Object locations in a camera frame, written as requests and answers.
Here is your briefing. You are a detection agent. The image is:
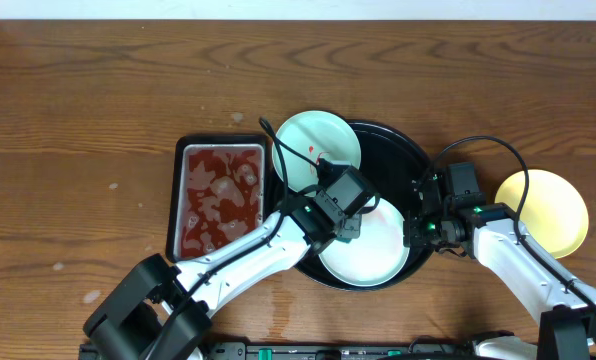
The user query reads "left black cable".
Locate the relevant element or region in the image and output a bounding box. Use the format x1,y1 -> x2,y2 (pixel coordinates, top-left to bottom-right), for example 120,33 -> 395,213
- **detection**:
147,117 -> 339,360

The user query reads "green and yellow sponge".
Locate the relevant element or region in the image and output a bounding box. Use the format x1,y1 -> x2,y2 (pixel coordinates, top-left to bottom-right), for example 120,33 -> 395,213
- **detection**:
337,234 -> 359,244

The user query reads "right black cable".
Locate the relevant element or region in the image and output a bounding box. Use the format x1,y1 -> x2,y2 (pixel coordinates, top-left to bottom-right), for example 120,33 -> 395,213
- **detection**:
422,134 -> 596,341

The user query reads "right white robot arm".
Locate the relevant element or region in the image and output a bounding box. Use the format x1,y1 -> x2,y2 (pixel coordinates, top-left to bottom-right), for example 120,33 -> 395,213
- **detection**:
404,170 -> 596,359

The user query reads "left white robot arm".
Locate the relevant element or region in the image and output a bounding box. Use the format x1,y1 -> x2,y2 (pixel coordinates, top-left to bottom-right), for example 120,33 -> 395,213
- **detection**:
83,191 -> 367,359

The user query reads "yellow plate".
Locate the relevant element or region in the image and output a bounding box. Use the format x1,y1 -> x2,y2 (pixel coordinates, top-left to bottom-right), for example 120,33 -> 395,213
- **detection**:
521,169 -> 589,259

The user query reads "light blue plate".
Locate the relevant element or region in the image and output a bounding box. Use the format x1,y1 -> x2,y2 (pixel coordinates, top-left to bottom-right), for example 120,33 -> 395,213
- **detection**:
276,110 -> 361,192
319,200 -> 410,288

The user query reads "black cable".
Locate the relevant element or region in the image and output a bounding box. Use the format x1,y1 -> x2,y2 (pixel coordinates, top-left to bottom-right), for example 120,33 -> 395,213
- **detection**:
422,134 -> 596,341
147,117 -> 339,360

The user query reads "rectangular tray with red water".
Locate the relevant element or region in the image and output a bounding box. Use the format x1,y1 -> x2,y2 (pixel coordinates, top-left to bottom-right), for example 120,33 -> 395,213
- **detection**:
166,134 -> 268,262

